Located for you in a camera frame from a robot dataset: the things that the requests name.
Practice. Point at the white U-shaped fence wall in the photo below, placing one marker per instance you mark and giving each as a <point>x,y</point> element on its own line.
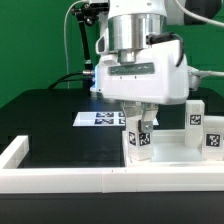
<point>154,178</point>

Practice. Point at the white square tabletop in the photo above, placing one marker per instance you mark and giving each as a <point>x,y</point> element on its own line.
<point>169,150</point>

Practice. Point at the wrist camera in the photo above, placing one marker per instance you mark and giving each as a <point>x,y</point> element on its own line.
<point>194,78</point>

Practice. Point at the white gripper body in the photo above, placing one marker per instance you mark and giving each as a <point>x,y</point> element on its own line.
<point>159,75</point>

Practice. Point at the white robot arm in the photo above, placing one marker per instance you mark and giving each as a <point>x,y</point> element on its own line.
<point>128,26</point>

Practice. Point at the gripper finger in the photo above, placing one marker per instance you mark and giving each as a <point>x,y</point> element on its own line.
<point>132,111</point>
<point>149,112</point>

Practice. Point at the white marker sheet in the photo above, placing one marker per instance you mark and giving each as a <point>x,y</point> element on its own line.
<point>90,119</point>

